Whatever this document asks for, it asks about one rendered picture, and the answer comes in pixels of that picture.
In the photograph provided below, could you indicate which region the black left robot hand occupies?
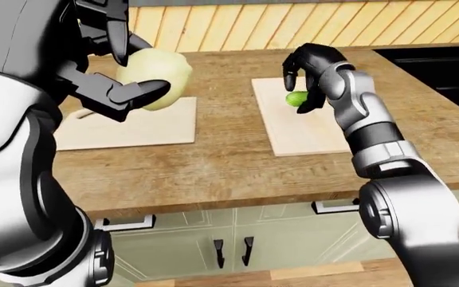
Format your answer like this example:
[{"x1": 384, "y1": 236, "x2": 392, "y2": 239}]
[{"x1": 56, "y1": 0, "x2": 171, "y2": 124}]

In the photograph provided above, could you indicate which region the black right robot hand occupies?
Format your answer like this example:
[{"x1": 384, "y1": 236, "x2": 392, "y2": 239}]
[{"x1": 281, "y1": 42, "x2": 355, "y2": 115}]

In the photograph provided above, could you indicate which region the small green pickle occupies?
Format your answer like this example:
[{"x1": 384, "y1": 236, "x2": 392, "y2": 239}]
[{"x1": 285, "y1": 90, "x2": 308, "y2": 108}]

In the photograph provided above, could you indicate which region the pale yellow pear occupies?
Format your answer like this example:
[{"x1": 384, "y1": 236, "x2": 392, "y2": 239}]
[{"x1": 116, "y1": 49, "x2": 194, "y2": 112}]

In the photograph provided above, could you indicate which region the black sink basin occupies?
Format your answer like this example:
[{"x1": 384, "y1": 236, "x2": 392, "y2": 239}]
[{"x1": 372, "y1": 44, "x2": 459, "y2": 118}]

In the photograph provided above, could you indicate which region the pale green cabinet door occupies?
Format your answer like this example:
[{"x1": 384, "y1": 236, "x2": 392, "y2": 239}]
[
  {"x1": 109, "y1": 208, "x2": 236, "y2": 282},
  {"x1": 233, "y1": 200, "x2": 397, "y2": 273}
]

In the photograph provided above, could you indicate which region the light wooden cutting board with handle hole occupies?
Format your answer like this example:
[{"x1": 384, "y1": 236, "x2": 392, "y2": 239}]
[{"x1": 53, "y1": 96, "x2": 198, "y2": 151}]

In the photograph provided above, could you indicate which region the black drawer pull handle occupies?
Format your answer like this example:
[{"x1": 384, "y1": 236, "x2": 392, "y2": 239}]
[
  {"x1": 94, "y1": 214, "x2": 157, "y2": 232},
  {"x1": 311, "y1": 198, "x2": 361, "y2": 214}
]

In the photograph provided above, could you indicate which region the black cabinet door handle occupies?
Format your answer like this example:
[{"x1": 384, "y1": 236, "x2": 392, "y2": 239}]
[
  {"x1": 213, "y1": 238, "x2": 226, "y2": 269},
  {"x1": 241, "y1": 236, "x2": 255, "y2": 267}
]

